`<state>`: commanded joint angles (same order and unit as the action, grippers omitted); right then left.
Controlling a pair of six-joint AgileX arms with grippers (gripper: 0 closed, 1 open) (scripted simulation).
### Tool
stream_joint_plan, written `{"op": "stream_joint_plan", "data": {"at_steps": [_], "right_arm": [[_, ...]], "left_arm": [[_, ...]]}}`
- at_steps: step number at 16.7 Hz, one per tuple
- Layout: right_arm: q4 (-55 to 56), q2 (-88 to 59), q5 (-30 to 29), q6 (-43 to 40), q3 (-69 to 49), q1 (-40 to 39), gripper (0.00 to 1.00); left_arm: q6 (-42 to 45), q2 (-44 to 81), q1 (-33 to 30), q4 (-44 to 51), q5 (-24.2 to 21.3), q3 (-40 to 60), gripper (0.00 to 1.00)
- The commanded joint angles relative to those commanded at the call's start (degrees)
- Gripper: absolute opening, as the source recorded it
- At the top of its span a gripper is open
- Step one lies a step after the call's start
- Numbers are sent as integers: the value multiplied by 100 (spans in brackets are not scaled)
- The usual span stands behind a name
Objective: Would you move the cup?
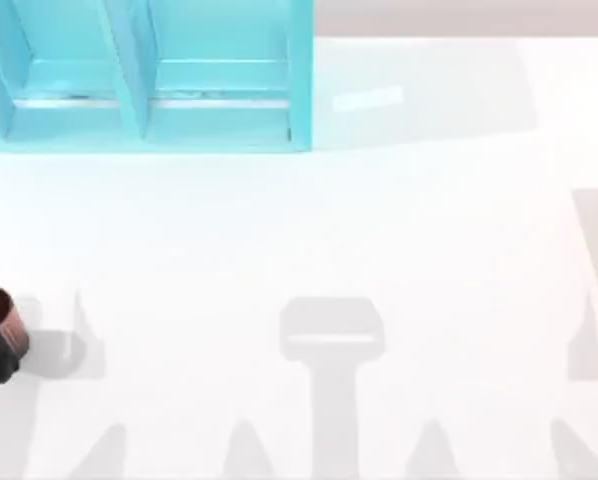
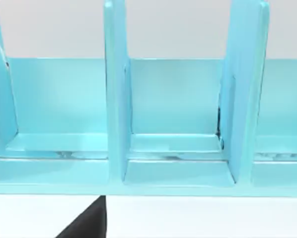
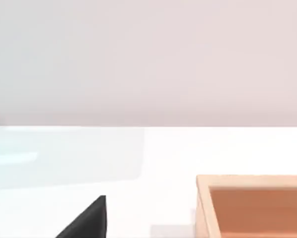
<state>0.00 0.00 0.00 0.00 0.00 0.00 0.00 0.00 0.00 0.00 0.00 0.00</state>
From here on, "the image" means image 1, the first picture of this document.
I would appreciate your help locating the brown cup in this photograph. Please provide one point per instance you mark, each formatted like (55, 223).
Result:
(11, 322)

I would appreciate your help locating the light blue rack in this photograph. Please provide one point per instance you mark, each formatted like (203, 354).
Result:
(219, 75)

